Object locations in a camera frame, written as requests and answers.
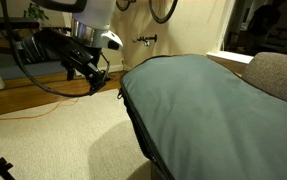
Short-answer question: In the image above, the orange extension cable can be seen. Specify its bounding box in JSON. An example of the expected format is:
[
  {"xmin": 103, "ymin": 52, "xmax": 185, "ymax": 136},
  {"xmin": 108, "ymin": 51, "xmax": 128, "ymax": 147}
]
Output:
[{"xmin": 0, "ymin": 96, "xmax": 84, "ymax": 123}]

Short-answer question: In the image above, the dark striped duffel bag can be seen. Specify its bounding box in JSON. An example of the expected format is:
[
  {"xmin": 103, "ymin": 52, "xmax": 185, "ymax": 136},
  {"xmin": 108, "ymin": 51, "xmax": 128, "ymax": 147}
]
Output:
[{"xmin": 17, "ymin": 33, "xmax": 64, "ymax": 64}]

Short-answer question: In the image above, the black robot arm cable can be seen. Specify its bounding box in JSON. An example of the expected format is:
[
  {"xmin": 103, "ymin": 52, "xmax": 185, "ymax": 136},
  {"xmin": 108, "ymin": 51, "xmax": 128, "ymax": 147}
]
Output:
[{"xmin": 0, "ymin": 0, "xmax": 111, "ymax": 98}]

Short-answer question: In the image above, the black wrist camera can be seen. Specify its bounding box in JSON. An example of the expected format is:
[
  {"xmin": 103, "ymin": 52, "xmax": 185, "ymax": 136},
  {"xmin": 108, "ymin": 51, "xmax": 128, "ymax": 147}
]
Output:
[{"xmin": 34, "ymin": 29, "xmax": 99, "ymax": 79}]

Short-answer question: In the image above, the large teal padded zip bag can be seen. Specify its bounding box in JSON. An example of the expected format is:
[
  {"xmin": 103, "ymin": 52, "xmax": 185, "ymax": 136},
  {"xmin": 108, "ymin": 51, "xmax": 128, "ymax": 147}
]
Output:
[{"xmin": 117, "ymin": 54, "xmax": 287, "ymax": 180}]

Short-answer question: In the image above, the black long desk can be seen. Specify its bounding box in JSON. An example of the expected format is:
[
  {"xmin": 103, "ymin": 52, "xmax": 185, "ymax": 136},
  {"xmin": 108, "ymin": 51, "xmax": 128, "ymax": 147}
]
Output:
[{"xmin": 0, "ymin": 17, "xmax": 41, "ymax": 31}]

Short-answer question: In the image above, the leafy green houseplant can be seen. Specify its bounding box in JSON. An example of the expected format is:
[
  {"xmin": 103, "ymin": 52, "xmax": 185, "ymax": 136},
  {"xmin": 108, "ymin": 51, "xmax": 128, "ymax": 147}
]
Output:
[{"xmin": 22, "ymin": 2, "xmax": 50, "ymax": 22}]

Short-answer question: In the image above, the grey fabric sofa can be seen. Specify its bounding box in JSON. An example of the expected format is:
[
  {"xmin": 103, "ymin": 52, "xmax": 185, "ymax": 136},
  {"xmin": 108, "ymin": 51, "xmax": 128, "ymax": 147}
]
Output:
[{"xmin": 241, "ymin": 51, "xmax": 287, "ymax": 109}]

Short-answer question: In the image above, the blue rug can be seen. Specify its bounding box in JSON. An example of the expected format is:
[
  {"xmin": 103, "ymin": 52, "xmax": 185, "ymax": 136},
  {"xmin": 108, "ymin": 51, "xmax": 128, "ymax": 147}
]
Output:
[{"xmin": 0, "ymin": 59, "xmax": 76, "ymax": 81}]

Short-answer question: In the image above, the small black zip pull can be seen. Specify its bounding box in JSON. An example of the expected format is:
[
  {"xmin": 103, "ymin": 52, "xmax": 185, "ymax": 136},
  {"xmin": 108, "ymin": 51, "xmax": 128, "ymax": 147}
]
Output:
[{"xmin": 116, "ymin": 87, "xmax": 124, "ymax": 101}]

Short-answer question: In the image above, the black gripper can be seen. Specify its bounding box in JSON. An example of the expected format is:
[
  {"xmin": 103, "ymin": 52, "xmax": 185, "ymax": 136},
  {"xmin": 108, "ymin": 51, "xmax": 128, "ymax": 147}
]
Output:
[{"xmin": 66, "ymin": 44, "xmax": 108, "ymax": 96}]

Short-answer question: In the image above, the white window frame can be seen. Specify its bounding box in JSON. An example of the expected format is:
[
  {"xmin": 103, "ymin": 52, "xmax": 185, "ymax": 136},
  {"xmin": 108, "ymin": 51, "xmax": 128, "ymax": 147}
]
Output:
[{"xmin": 205, "ymin": 0, "xmax": 255, "ymax": 65}]

